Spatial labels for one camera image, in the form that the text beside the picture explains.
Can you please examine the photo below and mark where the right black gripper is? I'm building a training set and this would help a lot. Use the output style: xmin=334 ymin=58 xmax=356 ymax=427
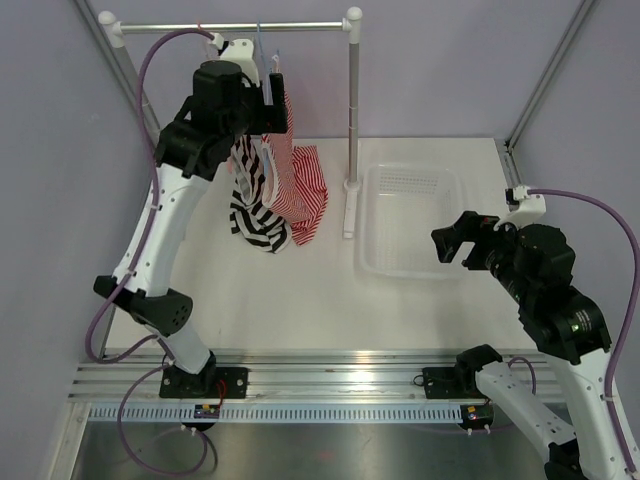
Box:
xmin=431 ymin=209 xmax=534 ymax=303

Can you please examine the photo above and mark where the blue hanger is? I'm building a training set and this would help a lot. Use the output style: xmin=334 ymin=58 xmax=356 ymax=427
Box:
xmin=257 ymin=21 xmax=275 ymax=195

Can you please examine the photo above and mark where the red white striped tank top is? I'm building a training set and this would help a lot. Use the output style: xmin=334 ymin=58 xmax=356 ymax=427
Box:
xmin=261 ymin=95 xmax=329 ymax=246

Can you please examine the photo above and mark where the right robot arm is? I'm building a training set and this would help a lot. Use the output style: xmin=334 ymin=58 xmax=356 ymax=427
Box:
xmin=431 ymin=211 xmax=639 ymax=479

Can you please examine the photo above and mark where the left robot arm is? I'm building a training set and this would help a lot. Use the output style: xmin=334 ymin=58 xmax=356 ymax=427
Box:
xmin=94 ymin=60 xmax=287 ymax=398

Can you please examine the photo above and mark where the pink hanger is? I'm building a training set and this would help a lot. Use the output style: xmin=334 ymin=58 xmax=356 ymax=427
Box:
xmin=196 ymin=20 xmax=236 ymax=174

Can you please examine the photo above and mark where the black white striped tank top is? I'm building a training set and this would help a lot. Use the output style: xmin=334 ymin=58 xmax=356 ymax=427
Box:
xmin=229 ymin=135 xmax=292 ymax=254

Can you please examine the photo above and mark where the white plastic basket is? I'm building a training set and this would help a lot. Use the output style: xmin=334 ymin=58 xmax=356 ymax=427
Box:
xmin=357 ymin=163 xmax=466 ymax=281

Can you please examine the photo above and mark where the silver white clothes rack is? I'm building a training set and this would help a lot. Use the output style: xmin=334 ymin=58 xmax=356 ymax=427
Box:
xmin=97 ymin=5 xmax=364 ymax=241

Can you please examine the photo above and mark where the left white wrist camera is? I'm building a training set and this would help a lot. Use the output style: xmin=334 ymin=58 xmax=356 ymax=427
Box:
xmin=208 ymin=33 xmax=261 ymax=86

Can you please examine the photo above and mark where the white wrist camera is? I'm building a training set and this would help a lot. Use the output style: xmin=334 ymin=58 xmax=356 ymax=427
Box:
xmin=493 ymin=185 xmax=546 ymax=231
xmin=208 ymin=33 xmax=261 ymax=86

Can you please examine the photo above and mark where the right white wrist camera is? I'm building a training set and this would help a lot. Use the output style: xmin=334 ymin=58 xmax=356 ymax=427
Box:
xmin=493 ymin=185 xmax=546 ymax=231

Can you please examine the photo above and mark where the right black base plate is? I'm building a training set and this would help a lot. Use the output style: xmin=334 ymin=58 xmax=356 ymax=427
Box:
xmin=412 ymin=367 xmax=463 ymax=400

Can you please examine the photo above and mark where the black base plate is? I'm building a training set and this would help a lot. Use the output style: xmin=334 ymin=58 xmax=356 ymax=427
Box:
xmin=159 ymin=366 xmax=249 ymax=400
xmin=412 ymin=367 xmax=463 ymax=400

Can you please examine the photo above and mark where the white slotted cable duct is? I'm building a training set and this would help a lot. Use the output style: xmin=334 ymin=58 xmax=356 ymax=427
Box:
xmin=89 ymin=403 xmax=462 ymax=424

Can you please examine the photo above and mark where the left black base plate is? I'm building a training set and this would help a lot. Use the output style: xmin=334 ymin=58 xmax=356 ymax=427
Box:
xmin=159 ymin=366 xmax=249 ymax=400

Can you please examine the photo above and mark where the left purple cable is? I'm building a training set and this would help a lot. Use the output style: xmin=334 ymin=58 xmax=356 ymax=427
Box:
xmin=84 ymin=28 xmax=221 ymax=474

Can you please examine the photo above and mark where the aluminium mounting rail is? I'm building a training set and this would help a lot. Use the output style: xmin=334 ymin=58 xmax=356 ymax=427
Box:
xmin=68 ymin=348 xmax=458 ymax=404

